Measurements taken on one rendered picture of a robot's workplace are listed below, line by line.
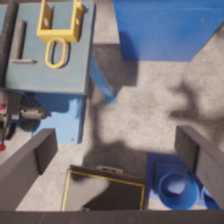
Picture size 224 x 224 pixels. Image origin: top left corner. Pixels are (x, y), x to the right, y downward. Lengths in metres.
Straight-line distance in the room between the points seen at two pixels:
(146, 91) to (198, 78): 0.55
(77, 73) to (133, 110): 1.09
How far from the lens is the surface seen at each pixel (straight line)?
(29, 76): 0.78
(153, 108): 1.68
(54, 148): 0.17
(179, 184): 1.63
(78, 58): 0.70
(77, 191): 1.51
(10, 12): 0.94
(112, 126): 1.67
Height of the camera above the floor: 1.66
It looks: 79 degrees down
